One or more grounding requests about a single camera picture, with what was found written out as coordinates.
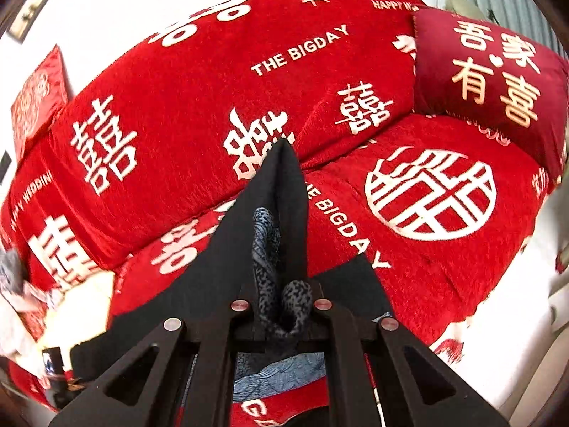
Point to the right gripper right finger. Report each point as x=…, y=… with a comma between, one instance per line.
x=380, y=374

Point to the black framed wall picture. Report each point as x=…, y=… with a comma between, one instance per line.
x=21, y=24

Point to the black pants with patterned waistband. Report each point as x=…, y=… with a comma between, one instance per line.
x=247, y=299

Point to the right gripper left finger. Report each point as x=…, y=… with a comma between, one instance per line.
x=180, y=374

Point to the red sofa cover with characters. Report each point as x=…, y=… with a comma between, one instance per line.
x=142, y=166

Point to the red cushion with gold characters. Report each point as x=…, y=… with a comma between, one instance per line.
x=476, y=70

